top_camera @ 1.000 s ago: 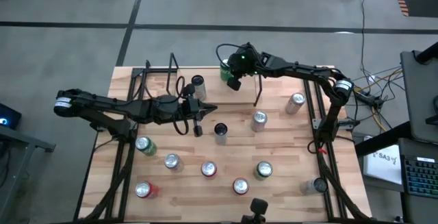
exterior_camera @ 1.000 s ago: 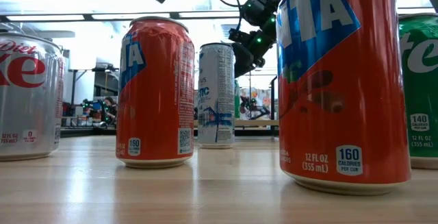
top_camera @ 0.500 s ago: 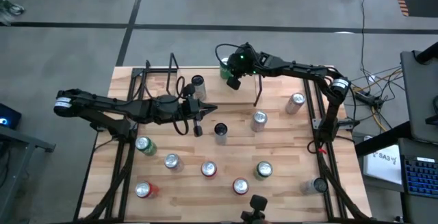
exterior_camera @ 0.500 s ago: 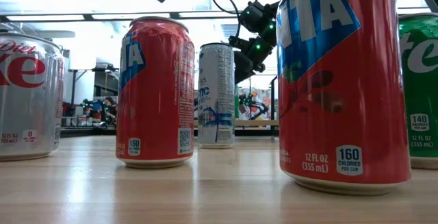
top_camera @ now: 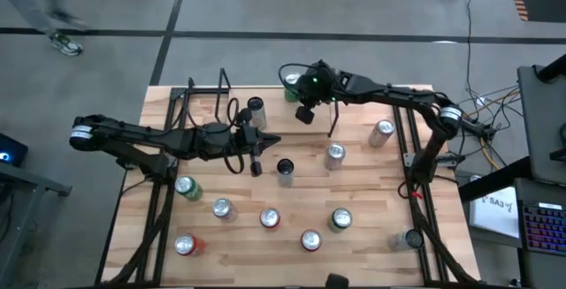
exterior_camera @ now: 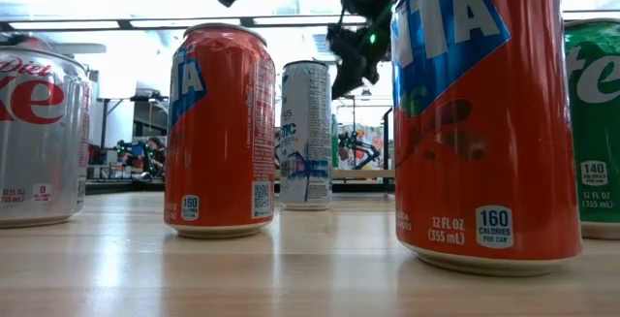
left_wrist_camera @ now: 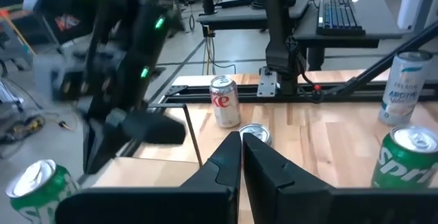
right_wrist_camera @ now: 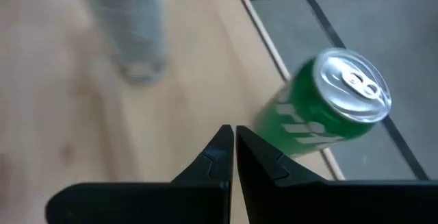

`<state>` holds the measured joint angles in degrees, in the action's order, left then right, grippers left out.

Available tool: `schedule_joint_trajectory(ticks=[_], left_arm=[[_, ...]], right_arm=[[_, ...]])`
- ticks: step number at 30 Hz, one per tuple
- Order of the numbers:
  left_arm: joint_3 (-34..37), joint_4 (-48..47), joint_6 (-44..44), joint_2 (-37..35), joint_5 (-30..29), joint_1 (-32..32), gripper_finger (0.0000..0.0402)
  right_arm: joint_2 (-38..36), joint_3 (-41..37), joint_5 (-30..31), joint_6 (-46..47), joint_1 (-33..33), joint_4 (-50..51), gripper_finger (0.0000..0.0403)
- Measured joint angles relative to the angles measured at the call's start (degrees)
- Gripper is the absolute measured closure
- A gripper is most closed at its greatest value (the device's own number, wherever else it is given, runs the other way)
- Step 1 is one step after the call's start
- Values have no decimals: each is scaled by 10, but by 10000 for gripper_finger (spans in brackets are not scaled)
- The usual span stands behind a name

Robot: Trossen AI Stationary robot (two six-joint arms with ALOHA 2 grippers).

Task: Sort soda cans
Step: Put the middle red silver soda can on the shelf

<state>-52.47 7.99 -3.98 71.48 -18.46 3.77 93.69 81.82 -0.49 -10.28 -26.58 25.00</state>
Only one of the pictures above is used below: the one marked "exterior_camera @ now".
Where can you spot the green Sprite can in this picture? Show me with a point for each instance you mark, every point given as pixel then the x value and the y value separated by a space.
pixel 596 137
pixel 334 142

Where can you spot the orange Fanta can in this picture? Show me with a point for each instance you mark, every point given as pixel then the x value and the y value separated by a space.
pixel 484 162
pixel 218 152

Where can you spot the background black robot arm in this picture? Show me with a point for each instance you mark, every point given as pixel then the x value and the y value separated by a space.
pixel 127 151
pixel 358 152

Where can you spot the thin black background stand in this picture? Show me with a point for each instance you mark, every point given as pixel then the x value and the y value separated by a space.
pixel 354 111

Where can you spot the ceiling air vent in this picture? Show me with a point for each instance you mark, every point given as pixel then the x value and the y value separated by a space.
pixel 320 43

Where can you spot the colourful background poster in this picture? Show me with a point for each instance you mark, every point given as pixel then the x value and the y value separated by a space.
pixel 375 135

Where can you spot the white Celsius can blue palm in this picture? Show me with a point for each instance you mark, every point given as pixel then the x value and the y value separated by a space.
pixel 305 137

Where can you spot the person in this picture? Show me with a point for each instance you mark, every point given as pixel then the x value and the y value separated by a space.
pixel 156 154

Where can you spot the silver Diet Coke can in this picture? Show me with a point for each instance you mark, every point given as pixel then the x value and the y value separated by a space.
pixel 39 152

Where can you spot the black overhead frame bar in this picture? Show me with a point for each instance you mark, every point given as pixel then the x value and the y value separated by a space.
pixel 247 21

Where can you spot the black metal frame stand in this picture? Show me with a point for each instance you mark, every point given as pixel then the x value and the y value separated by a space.
pixel 386 137

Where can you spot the black metal table frame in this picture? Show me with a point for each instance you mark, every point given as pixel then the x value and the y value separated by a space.
pixel 363 187

